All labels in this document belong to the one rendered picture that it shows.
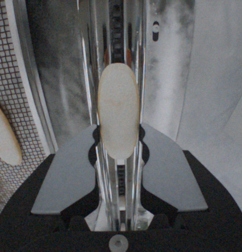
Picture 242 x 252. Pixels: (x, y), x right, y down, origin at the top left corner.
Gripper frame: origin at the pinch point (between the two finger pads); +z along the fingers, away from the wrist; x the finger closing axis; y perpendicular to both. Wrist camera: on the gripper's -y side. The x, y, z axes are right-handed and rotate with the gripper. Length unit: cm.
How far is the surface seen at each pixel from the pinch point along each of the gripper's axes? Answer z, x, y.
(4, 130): 3.2, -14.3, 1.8
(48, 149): 4.6, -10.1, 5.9
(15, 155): 3.2, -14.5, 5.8
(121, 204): 7.4, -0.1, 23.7
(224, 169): 11.7, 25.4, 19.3
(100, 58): 8.7, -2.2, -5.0
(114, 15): 9.8, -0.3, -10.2
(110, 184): 8.7, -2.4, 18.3
